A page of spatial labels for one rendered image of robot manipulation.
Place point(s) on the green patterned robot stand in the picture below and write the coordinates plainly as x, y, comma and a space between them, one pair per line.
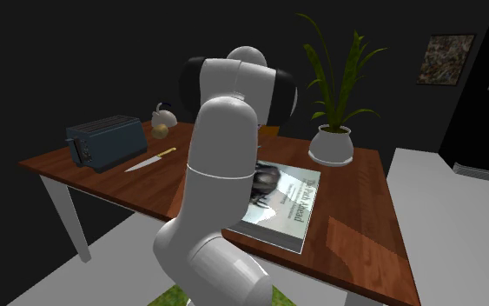
168, 298

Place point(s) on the wooden table with white legs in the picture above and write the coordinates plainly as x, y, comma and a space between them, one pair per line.
354, 203

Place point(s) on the grey hardcover book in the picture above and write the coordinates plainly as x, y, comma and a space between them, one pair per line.
286, 203

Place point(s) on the orange-brown box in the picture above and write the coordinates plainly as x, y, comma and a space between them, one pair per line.
268, 130

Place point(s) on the dark blue toaster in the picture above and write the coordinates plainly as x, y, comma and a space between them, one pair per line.
108, 143

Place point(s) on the black refrigerator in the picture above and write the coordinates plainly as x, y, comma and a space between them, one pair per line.
485, 106

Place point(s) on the dark framed wall picture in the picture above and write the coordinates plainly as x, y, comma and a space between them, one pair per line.
445, 59

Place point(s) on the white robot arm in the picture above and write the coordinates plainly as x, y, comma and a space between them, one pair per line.
223, 169

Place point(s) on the green plant in white pot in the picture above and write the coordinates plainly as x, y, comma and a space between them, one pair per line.
333, 106

